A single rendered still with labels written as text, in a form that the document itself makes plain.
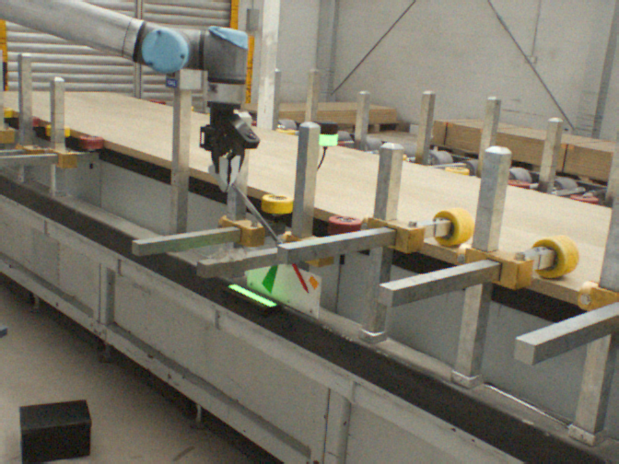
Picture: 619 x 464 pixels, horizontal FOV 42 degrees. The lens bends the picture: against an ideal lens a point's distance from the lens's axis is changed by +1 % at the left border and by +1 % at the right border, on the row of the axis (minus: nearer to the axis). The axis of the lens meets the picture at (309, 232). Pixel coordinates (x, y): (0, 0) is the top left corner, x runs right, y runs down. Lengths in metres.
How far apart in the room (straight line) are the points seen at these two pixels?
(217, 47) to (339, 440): 1.08
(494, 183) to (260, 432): 1.29
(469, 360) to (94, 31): 1.00
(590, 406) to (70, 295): 2.47
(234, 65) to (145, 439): 1.36
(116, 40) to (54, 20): 0.13
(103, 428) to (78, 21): 1.49
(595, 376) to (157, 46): 1.05
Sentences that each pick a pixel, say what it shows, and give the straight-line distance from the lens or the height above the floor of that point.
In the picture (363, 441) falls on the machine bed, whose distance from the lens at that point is 2.20.
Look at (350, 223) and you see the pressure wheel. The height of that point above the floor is 0.91.
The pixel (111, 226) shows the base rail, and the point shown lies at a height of 0.70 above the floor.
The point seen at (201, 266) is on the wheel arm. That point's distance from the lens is 1.64.
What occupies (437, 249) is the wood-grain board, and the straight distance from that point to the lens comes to 1.76.
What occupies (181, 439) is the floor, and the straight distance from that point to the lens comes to 2.73.
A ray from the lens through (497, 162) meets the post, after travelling 1.46.
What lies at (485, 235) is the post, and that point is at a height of 1.00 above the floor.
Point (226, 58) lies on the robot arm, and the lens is 1.85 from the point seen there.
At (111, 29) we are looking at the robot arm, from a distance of 1.75.
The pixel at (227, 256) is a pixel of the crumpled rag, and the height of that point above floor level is 0.87.
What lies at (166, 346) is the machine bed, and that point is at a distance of 2.88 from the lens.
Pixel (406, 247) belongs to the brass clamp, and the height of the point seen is 0.93.
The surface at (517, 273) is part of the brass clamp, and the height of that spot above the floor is 0.95.
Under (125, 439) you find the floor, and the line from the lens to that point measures 2.74.
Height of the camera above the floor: 1.35
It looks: 15 degrees down
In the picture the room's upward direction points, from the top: 5 degrees clockwise
